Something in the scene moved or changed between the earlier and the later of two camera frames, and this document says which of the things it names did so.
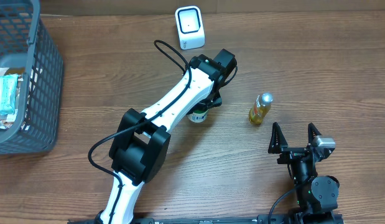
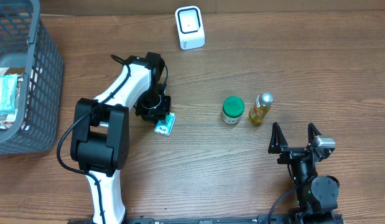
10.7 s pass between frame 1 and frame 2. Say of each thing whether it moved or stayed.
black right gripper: stayed
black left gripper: moved
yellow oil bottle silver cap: stayed
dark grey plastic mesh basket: stayed
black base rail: stayed
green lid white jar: moved
